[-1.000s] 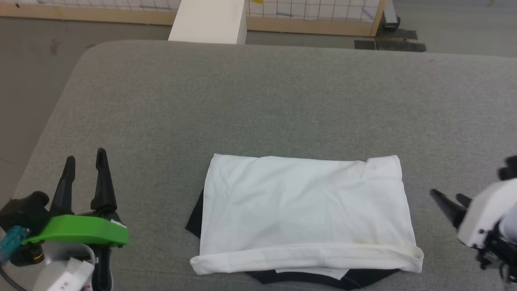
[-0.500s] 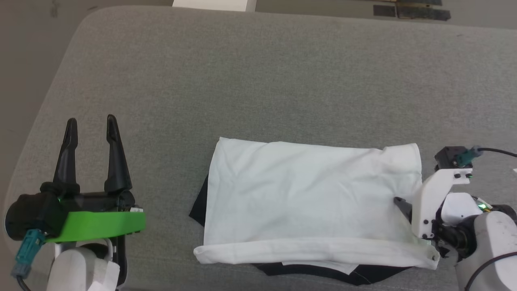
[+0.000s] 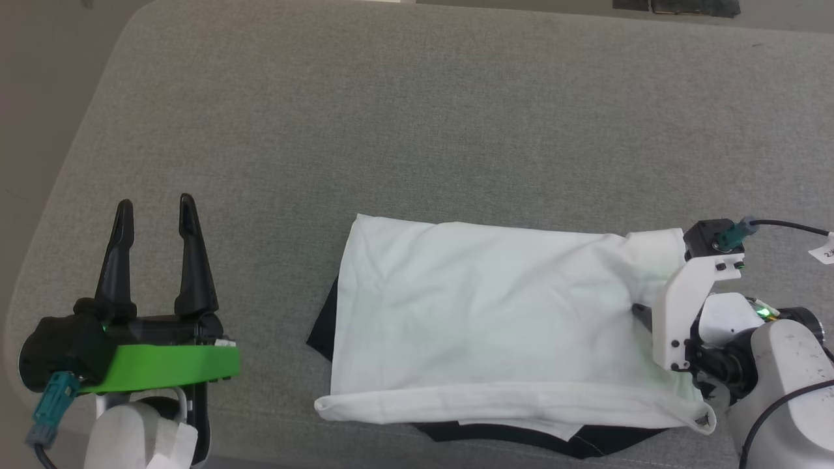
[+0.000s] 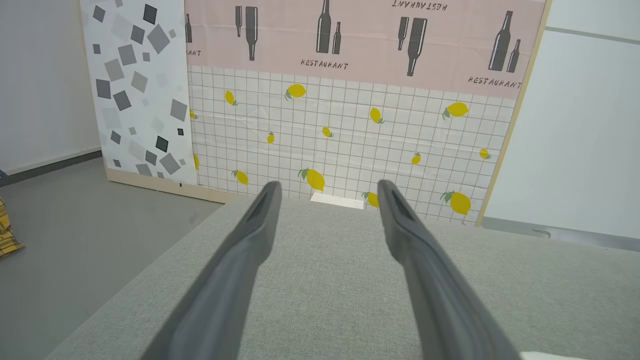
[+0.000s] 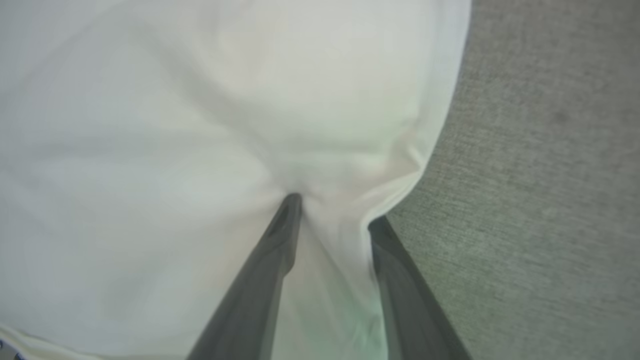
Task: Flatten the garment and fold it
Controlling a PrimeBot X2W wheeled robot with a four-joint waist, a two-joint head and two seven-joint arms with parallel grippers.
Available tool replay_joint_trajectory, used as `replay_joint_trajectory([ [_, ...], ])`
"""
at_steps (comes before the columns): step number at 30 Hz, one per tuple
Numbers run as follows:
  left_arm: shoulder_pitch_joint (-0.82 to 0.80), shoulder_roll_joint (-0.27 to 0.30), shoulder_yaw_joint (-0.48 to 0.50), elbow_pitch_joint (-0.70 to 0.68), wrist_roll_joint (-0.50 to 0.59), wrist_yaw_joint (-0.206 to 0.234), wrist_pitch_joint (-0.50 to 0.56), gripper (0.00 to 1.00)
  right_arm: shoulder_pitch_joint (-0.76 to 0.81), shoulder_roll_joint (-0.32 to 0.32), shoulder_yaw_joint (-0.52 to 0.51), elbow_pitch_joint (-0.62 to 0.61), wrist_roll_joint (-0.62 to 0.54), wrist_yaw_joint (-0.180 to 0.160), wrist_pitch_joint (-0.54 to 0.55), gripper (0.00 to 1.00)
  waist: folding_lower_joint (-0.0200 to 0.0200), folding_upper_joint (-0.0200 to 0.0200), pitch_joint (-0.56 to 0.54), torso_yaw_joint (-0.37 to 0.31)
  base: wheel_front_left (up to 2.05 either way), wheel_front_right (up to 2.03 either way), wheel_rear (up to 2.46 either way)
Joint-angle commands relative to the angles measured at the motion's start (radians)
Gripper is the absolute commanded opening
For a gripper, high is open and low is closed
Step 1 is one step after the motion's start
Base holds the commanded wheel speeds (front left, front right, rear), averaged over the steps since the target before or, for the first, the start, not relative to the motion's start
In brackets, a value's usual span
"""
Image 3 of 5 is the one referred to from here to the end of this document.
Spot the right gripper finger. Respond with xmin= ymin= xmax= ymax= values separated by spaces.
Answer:
xmin=630 ymin=303 xmax=654 ymax=337

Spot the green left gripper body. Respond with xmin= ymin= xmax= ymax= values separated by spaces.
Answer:
xmin=72 ymin=298 xmax=241 ymax=395

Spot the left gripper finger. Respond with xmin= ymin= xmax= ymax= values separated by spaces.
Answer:
xmin=94 ymin=198 xmax=138 ymax=315
xmin=173 ymin=193 xmax=220 ymax=317

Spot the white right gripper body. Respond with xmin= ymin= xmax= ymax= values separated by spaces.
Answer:
xmin=651 ymin=257 xmax=747 ymax=373

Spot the black and white shirt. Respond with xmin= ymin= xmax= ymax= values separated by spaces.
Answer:
xmin=306 ymin=214 xmax=718 ymax=461

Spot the grey fabric sofa cushion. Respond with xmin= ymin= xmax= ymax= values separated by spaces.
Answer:
xmin=0 ymin=0 xmax=834 ymax=469

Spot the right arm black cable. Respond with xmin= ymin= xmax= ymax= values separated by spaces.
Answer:
xmin=713 ymin=217 xmax=834 ymax=252

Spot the white right cable label tag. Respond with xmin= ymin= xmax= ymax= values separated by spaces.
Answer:
xmin=808 ymin=233 xmax=834 ymax=265

